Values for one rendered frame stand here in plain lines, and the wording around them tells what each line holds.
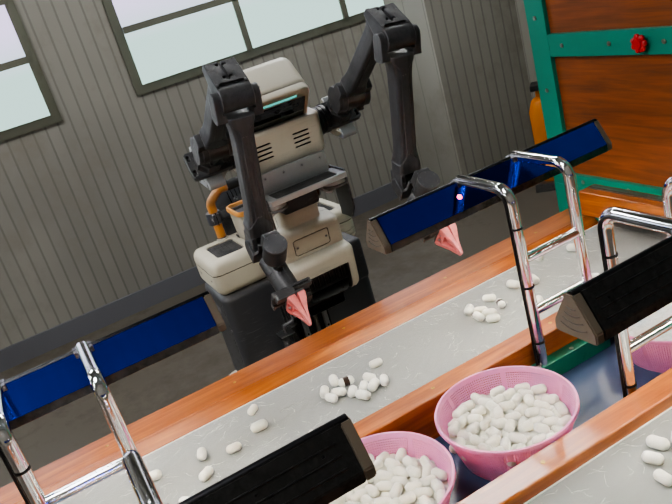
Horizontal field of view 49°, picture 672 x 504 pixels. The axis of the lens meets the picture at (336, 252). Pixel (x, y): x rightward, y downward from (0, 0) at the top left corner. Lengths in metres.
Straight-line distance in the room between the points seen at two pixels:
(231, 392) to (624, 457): 0.87
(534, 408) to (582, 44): 0.97
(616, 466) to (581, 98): 1.08
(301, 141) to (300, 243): 0.31
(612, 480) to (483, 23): 3.86
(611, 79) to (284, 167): 0.90
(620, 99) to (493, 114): 2.97
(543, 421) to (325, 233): 1.07
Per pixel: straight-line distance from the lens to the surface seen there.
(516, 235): 1.49
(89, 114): 4.41
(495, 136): 4.96
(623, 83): 1.98
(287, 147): 2.17
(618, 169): 2.09
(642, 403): 1.41
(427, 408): 1.51
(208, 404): 1.74
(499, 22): 4.94
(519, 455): 1.35
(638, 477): 1.30
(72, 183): 4.43
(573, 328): 1.07
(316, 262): 2.24
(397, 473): 1.39
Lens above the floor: 1.60
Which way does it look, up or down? 21 degrees down
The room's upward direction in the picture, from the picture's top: 17 degrees counter-clockwise
